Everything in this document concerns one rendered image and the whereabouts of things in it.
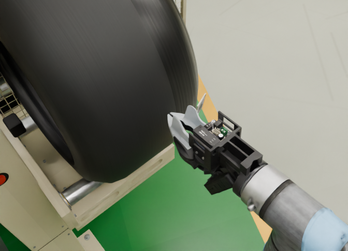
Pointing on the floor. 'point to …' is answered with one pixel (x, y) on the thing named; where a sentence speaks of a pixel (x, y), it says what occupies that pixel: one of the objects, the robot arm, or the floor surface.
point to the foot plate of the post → (90, 241)
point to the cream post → (30, 207)
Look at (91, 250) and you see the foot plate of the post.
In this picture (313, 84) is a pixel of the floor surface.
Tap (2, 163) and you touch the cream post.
